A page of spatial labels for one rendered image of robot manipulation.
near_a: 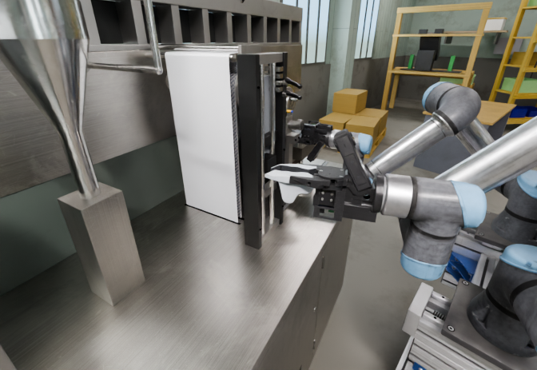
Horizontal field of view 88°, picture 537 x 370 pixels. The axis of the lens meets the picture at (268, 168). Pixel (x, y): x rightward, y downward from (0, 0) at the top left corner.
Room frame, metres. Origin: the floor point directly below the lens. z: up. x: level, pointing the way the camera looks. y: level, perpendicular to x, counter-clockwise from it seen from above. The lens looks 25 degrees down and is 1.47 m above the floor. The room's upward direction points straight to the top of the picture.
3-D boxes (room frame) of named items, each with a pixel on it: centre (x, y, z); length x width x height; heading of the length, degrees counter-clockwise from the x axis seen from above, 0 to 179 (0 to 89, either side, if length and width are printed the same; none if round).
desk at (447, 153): (3.43, -2.54, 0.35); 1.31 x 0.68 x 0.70; 133
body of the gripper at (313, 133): (1.08, -0.20, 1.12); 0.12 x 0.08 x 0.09; 60
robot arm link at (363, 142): (1.00, -0.34, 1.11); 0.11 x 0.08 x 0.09; 60
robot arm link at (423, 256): (0.42, -0.30, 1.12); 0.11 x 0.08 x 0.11; 164
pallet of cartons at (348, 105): (4.18, -1.34, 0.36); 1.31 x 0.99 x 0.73; 138
